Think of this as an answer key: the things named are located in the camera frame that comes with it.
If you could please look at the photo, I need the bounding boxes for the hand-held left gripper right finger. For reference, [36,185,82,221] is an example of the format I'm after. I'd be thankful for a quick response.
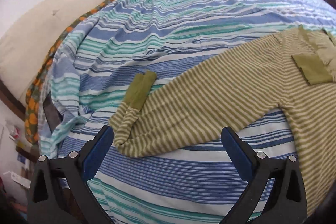
[220,127,307,224]

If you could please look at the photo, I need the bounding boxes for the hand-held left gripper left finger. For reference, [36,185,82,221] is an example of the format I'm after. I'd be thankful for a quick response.
[28,125,114,224]

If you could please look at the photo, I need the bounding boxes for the green striped cardigan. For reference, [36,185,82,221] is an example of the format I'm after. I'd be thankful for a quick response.
[108,26,336,216]

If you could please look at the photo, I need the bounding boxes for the dark grey cloth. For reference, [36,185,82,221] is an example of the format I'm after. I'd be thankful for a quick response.
[43,97,65,132]

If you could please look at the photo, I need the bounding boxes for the orange patterned sheet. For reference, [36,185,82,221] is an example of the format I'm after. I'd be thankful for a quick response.
[24,0,138,144]

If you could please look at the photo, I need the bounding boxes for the cluttered bedside shelf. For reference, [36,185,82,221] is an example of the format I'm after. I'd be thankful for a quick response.
[0,119,40,224]

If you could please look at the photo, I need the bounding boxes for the blue striped bedspread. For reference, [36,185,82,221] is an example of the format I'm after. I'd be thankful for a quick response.
[37,0,336,224]

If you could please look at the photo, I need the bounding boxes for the beige padded headboard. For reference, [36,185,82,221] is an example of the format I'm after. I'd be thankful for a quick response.
[0,0,143,98]

